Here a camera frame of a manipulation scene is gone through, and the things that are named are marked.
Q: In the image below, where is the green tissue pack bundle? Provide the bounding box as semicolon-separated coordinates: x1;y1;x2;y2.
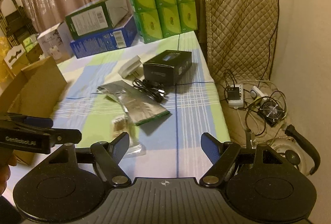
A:
129;0;198;44

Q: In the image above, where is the beige quilted chair cover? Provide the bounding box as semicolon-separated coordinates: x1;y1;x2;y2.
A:
201;0;278;83

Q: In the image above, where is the black cable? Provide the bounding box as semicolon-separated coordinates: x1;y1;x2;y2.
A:
132;78;167;103

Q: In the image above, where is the person's left hand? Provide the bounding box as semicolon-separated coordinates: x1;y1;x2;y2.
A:
0;153;17;195

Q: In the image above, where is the silver foil bag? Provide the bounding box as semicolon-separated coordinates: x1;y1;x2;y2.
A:
97;80;170;126

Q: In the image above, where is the white cut-out cardboard box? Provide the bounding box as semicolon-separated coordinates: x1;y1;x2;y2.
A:
5;44;29;69

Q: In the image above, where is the small clear plastic bag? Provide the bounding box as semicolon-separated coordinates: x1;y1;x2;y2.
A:
109;115;145;156

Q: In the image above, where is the white printed box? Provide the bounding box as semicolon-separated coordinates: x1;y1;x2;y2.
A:
37;21;73;63

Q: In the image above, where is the glass kettle with black handle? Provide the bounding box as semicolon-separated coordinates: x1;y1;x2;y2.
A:
269;123;321;176

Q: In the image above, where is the yellow plastic bag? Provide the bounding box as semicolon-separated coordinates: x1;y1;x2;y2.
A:
0;37;12;83

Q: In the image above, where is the white charger adapter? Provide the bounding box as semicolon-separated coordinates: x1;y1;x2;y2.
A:
118;56;141;79

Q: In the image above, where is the white power strip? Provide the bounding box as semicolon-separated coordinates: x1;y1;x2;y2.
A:
225;84;244;109

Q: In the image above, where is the checked bed sheet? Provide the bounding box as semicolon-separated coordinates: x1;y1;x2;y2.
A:
51;31;229;178

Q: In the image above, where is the round white plug adapter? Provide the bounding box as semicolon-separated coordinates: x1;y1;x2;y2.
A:
250;86;268;99

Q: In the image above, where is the black power cord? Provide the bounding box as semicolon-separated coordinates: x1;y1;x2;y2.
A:
260;0;294;82

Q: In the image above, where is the black small fan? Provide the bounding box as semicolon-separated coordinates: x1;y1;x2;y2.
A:
258;98;285;127

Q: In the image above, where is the green product box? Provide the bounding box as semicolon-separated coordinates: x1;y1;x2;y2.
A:
65;0;129;40

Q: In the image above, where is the black folding cart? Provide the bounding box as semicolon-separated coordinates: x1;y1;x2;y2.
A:
1;0;37;48

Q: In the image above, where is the blue product box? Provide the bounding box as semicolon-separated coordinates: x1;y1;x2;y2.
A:
70;15;137;58

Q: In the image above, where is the brown cardboard box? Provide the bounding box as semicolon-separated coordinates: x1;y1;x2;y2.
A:
1;57;67;165

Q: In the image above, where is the black shaver box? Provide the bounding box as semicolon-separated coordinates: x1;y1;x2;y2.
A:
143;50;192;86

